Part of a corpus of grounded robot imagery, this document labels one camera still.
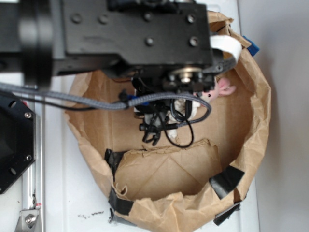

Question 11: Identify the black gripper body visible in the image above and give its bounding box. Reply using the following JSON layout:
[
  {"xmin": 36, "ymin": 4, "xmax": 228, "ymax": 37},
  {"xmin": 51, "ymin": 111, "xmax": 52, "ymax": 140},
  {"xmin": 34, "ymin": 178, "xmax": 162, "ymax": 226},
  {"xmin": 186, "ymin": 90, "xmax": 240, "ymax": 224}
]
[{"xmin": 119, "ymin": 74, "xmax": 188, "ymax": 146}]

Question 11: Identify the white paper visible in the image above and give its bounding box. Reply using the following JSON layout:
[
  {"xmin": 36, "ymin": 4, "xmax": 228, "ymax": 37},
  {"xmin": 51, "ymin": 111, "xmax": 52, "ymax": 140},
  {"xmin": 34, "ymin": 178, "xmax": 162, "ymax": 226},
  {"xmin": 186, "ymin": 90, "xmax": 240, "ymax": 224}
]
[{"xmin": 167, "ymin": 99, "xmax": 201, "ymax": 124}]

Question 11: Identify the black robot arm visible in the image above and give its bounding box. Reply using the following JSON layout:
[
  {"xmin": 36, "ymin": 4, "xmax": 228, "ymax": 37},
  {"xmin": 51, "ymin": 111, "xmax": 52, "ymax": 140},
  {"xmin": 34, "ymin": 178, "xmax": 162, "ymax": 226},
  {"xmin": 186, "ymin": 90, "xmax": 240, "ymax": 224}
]
[{"xmin": 0, "ymin": 0, "xmax": 225, "ymax": 145}]

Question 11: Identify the brown paper bag bin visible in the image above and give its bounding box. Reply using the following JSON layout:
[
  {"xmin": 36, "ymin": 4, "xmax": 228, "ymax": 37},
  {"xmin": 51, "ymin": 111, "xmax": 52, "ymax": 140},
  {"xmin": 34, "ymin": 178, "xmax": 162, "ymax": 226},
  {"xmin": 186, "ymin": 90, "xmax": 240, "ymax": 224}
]
[{"xmin": 64, "ymin": 12, "xmax": 271, "ymax": 232}]

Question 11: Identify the pink plush bunny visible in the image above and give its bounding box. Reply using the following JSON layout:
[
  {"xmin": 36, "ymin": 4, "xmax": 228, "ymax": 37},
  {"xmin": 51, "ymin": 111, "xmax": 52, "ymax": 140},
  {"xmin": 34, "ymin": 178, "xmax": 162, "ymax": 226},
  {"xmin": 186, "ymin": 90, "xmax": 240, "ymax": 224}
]
[{"xmin": 201, "ymin": 77, "xmax": 237, "ymax": 103}]

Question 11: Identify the black tape patch bottom-left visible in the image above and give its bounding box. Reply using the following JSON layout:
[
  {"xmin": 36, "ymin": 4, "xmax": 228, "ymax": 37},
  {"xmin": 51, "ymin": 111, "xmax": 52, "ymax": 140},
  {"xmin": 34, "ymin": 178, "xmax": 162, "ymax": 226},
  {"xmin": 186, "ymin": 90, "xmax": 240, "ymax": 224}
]
[{"xmin": 108, "ymin": 188, "xmax": 134, "ymax": 216}]

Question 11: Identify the black tape patch right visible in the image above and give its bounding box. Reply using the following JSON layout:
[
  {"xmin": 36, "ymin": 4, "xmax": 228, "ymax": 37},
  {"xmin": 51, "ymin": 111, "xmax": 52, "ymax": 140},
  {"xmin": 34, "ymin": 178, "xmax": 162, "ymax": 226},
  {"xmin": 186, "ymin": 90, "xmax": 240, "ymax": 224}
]
[{"xmin": 209, "ymin": 166, "xmax": 245, "ymax": 200}]

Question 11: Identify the black tape strip bottom-right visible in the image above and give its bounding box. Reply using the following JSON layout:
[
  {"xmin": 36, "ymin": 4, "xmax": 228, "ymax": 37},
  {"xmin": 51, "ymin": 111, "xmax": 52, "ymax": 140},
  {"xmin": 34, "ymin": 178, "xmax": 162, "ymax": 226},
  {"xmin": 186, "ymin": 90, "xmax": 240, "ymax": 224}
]
[{"xmin": 213, "ymin": 203, "xmax": 240, "ymax": 226}]

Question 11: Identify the blue tape piece right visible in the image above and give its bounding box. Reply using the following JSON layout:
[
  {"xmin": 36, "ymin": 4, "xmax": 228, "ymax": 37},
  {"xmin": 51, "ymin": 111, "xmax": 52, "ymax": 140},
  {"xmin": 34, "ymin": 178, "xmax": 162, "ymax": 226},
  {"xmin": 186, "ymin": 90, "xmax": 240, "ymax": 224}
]
[{"xmin": 243, "ymin": 35, "xmax": 260, "ymax": 57}]

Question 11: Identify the thin black cable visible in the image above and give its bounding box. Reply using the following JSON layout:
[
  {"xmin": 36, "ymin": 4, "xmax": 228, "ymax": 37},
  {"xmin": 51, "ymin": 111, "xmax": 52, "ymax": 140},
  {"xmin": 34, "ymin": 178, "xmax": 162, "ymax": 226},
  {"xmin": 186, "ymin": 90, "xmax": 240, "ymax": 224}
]
[{"xmin": 159, "ymin": 99, "xmax": 194, "ymax": 148}]

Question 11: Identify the grey braided cable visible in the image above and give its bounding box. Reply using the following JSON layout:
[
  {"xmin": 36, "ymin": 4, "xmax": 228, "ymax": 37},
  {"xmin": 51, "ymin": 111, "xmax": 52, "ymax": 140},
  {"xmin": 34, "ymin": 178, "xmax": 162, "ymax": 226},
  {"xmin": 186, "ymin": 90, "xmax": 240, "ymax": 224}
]
[{"xmin": 0, "ymin": 82, "xmax": 212, "ymax": 129}]

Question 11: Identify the white flat ribbon cable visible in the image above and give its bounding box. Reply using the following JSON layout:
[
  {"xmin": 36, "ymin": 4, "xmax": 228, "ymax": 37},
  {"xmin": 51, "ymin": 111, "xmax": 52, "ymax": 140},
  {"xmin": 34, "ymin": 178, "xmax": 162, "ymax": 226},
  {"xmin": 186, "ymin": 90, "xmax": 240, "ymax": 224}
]
[{"xmin": 210, "ymin": 35, "xmax": 242, "ymax": 61}]

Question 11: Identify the aluminium rail frame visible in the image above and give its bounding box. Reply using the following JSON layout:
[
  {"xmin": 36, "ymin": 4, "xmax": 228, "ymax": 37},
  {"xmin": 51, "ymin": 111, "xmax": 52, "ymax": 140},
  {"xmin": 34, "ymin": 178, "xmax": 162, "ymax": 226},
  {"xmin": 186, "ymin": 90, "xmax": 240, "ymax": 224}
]
[{"xmin": 22, "ymin": 94, "xmax": 46, "ymax": 232}]

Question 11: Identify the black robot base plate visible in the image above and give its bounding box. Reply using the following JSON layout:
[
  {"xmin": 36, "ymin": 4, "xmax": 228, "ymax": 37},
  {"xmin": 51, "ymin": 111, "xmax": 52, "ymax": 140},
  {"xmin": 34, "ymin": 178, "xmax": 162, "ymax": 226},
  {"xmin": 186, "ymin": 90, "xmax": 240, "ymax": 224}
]
[{"xmin": 0, "ymin": 93, "xmax": 35, "ymax": 194}]

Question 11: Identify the metal corner bracket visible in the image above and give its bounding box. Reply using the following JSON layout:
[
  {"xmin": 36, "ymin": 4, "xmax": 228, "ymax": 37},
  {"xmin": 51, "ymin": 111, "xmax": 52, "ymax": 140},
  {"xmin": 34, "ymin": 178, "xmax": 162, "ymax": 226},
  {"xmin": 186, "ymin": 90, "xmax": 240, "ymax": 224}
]
[{"xmin": 15, "ymin": 209, "xmax": 40, "ymax": 232}]

